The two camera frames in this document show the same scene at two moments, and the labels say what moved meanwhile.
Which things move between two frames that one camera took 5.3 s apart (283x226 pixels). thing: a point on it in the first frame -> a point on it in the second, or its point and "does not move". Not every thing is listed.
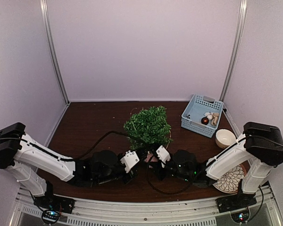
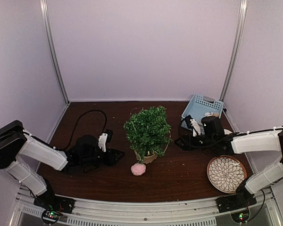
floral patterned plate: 230,182 does not move
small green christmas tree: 148,128 does not move
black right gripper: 161,175 -> 187,139
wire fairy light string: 170,133 does not move
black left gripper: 133,174 -> 111,159
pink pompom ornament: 153,159 -> 138,169
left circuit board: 50,216 does not move
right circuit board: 240,217 does not move
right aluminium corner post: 241,19 does not move
